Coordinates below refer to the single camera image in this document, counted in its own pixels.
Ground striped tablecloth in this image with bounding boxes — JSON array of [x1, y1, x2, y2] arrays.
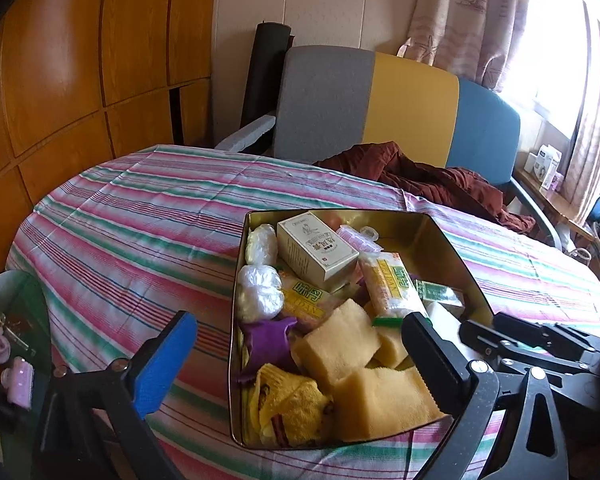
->
[[5, 144, 600, 480]]

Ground wooden wardrobe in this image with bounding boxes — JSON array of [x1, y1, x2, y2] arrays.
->
[[0, 0, 218, 281]]

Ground small green box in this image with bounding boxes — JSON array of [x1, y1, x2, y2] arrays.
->
[[412, 279, 467, 311]]

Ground white boxes on desk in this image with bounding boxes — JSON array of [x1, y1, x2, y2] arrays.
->
[[524, 144, 563, 191]]

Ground yellow noodle packet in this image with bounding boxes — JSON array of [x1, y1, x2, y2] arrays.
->
[[279, 270, 351, 333], [357, 251, 431, 322]]

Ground yellow towel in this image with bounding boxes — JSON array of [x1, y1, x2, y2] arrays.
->
[[247, 362, 336, 448]]

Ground grey yellow blue chair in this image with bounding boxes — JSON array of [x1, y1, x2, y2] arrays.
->
[[214, 45, 563, 248]]

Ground maroon jacket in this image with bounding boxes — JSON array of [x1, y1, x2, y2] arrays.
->
[[312, 141, 537, 235]]

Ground green glass side table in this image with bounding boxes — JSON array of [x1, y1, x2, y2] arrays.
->
[[0, 270, 53, 411]]

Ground wooden side desk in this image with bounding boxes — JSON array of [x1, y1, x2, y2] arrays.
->
[[512, 167, 600, 261]]

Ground gold tin box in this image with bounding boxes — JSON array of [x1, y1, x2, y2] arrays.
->
[[227, 210, 496, 451]]

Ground pink hair roller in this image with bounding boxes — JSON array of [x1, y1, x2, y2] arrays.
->
[[335, 224, 381, 253], [6, 357, 35, 406]]

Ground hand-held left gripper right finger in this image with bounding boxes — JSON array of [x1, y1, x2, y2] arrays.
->
[[401, 311, 571, 480]]

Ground purple plastic bag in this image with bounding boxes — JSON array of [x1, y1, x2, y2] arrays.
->
[[240, 316, 301, 386]]

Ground black rolled mat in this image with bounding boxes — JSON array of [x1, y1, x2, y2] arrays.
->
[[240, 21, 296, 133]]

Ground white sponge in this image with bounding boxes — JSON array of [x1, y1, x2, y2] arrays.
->
[[425, 301, 463, 333]]

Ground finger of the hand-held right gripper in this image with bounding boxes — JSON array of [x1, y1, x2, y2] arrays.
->
[[494, 311, 556, 341], [458, 320, 546, 361]]

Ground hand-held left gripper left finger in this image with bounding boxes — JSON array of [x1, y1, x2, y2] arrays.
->
[[30, 310, 199, 480]]

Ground beige carton box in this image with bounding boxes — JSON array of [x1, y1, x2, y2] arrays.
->
[[276, 212, 361, 285]]

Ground white plastic wad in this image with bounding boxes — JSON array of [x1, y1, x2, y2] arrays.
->
[[245, 223, 280, 267], [234, 264, 285, 322]]

